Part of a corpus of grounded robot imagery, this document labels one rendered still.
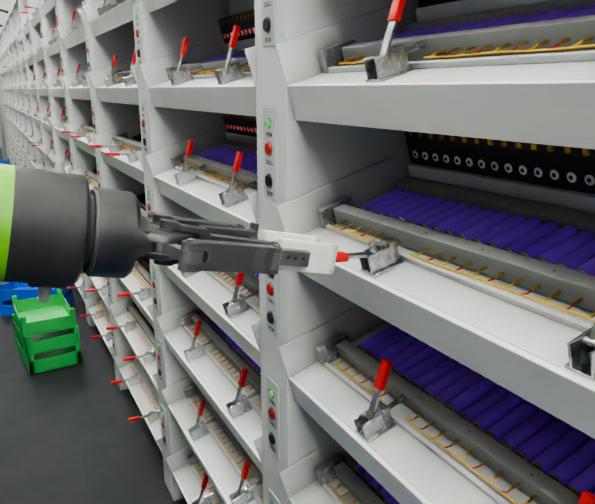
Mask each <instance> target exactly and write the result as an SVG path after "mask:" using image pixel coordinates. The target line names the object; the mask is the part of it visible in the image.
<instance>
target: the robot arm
mask: <svg viewBox="0 0 595 504"><path fill-rule="evenodd" d="M64 164H65V162H62V161H57V163H56V164H55V168H53V170H52V171H50V170H43V169H36V168H29V167H22V166H15V165H8V164H1V163H0V281H1V282H19V283H28V286H30V287H32V288H34V287H38V299H37V300H38V301H39V302H50V295H51V289H53V288H59V289H62V288H66V285H74V284H75V283H76V282H77V281H78V280H79V278H80V275H81V272H82V271H83V273H85V274H86V275H87V276H93V277H108V278H125V277H127V276H128V275H129V274H130V273H131V272H132V270H133V268H134V263H135V261H136V260H137V259H138V258H139V257H145V258H147V259H153V260H154V261H153V263H155V264H158V265H165V266H172V265H174V264H178V267H177V269H178V270H179V271H181V272H184V273H187V272H198V271H214V272H235V273H256V274H267V275H268V276H270V277H275V275H276V274H278V270H285V271H297V272H310V273H322V274H333V271H334V266H335V261H336V257H337V252H338V247H339V246H338V245H336V244H330V243H321V239H322V238H321V237H319V236H313V235H304V234H296V233H287V232H278V231H270V230H261V229H260V230H259V233H258V229H259V224H258V223H255V222H250V228H249V229H245V226H243V225H241V224H238V225H235V224H228V223H220V222H213V221H205V220H198V219H191V218H183V217H176V216H169V215H167V214H163V213H157V212H148V215H147V218H146V217H141V209H140V203H139V200H138V198H137V196H136V195H135V194H134V193H132V192H128V191H120V190H113V189H105V188H98V187H96V188H95V189H93V190H91V191H90V189H89V183H88V180H87V179H86V178H85V176H84V175H79V174H71V173H67V171H66V170H65V166H64ZM257 234H258V235H257Z"/></svg>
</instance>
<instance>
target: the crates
mask: <svg viewBox="0 0 595 504"><path fill-rule="evenodd" d="M0 163H1V164H8V165H12V163H10V159H9V158H7V160H0ZM67 287H73V285H66V288H62V289H59V288H53V289H51V295H50V302H39V301H38V300H37V299H38V287H34V288H32V287H30V286H28V283H19V282H7V283H6V284H5V285H3V286H2V284H0V316H12V319H13V327H14V333H15V341H16V348H17V350H18V352H19V354H20V356H21V358H22V360H23V362H24V364H25V366H26V368H27V370H28V371H29V373H30V375H32V374H36V373H40V372H44V371H48V370H53V369H57V368H61V367H65V366H69V365H73V364H77V363H82V357H81V347H80V336H79V327H78V325H76V317H75V309H74V307H72V308H71V307H70V305H71V304H72V303H73V302H74V295H73V289H67Z"/></svg>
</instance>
